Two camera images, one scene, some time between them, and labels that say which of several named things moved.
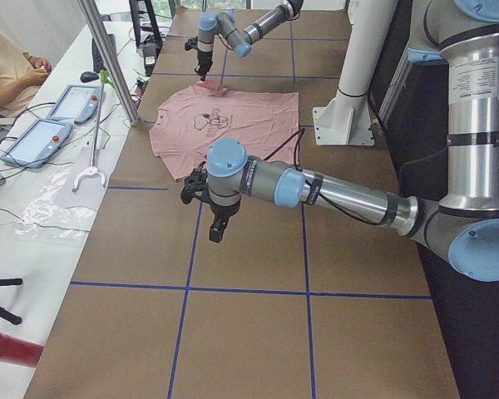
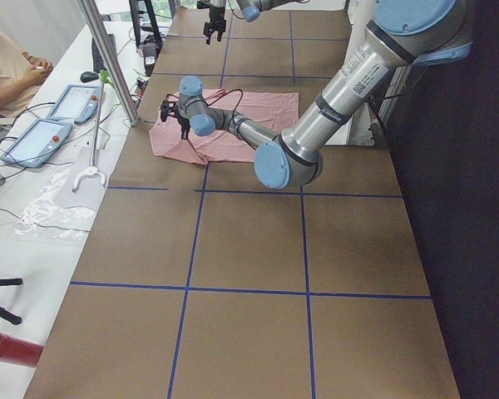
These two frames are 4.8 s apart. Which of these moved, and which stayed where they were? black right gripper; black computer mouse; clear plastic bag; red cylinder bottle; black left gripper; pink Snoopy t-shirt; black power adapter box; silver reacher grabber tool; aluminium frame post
Moved: black right gripper; pink Snoopy t-shirt; black left gripper
Stayed: aluminium frame post; black power adapter box; clear plastic bag; silver reacher grabber tool; black computer mouse; red cylinder bottle
